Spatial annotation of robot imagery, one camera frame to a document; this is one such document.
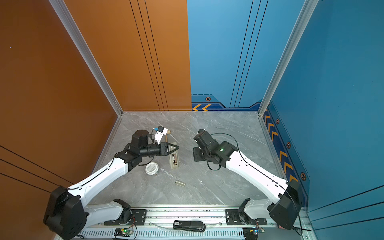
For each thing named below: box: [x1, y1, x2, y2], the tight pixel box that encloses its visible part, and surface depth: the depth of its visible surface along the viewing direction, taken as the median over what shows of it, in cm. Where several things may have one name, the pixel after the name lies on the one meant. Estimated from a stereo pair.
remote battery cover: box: [175, 180, 186, 187], surface depth 86 cm
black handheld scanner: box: [173, 220, 206, 233], surface depth 70 cm
